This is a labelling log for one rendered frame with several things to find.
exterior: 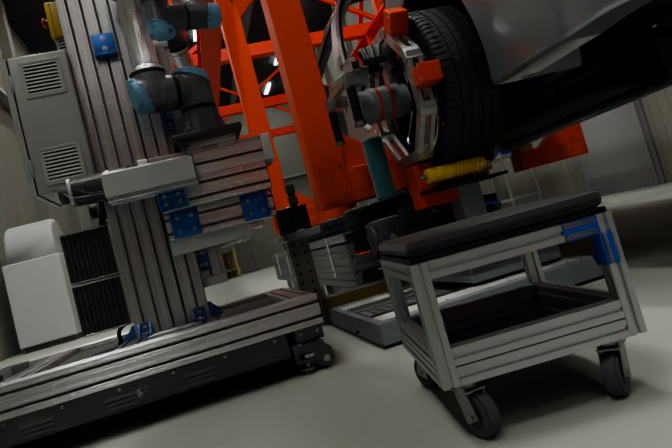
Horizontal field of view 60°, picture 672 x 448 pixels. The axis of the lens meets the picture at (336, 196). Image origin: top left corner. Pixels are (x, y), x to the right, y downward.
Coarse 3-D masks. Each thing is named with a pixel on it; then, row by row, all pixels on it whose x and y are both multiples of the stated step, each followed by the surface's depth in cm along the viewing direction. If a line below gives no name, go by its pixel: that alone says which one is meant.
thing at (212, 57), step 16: (208, 0) 575; (320, 0) 879; (368, 16) 887; (208, 32) 652; (320, 32) 863; (352, 32) 873; (368, 32) 866; (192, 48) 825; (208, 48) 698; (256, 48) 839; (272, 48) 844; (208, 64) 752; (224, 64) 842; (272, 96) 1144; (224, 112) 1120; (240, 112) 1131; (288, 112) 1466; (288, 128) 1451
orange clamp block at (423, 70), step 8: (424, 64) 201; (432, 64) 202; (416, 72) 205; (424, 72) 201; (432, 72) 201; (440, 72) 202; (416, 80) 207; (424, 80) 201; (432, 80) 202; (416, 88) 208
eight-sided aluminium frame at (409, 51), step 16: (400, 48) 213; (416, 48) 211; (416, 64) 214; (416, 96) 210; (432, 96) 210; (432, 112) 211; (416, 128) 217; (432, 128) 215; (384, 144) 256; (400, 144) 252; (416, 144) 221; (432, 144) 220; (400, 160) 242; (416, 160) 224
